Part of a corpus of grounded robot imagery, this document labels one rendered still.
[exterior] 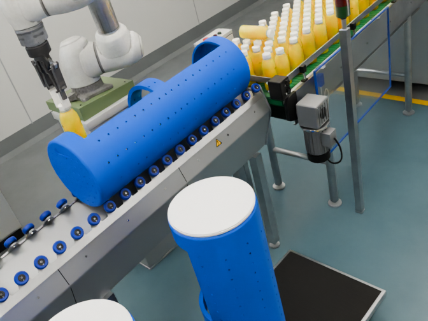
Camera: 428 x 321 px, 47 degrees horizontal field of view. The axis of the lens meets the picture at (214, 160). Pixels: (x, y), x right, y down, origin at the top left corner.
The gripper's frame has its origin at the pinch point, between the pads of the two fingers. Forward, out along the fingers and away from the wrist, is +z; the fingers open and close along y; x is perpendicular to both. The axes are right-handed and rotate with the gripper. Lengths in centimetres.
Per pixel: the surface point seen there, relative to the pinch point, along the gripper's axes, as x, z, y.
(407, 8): 222, 52, 28
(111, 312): -40, 31, 60
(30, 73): 114, 77, -268
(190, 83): 45, 15, 16
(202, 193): 7, 30, 51
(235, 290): -5, 55, 67
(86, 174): -9.9, 21.2, 15.2
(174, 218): -6, 30, 51
